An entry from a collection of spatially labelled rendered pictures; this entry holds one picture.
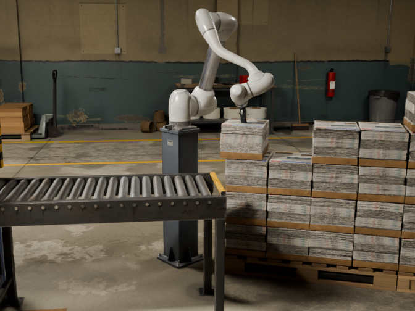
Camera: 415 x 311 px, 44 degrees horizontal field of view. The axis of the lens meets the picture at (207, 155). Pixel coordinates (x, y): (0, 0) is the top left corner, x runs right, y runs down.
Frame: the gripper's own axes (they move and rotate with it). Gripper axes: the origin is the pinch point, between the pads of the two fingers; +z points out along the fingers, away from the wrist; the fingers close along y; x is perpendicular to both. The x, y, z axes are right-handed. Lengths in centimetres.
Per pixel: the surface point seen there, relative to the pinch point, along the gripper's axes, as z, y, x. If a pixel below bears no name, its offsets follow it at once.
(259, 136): -7.7, 19.0, 11.8
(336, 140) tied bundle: -8, 20, 62
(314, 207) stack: 12, 60, 50
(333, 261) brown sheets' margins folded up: 29, 93, 65
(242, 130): -10.8, 16.7, 0.8
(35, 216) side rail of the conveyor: -97, 94, -85
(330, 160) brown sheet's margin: -3, 31, 58
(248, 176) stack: 3.8, 44.1, 5.6
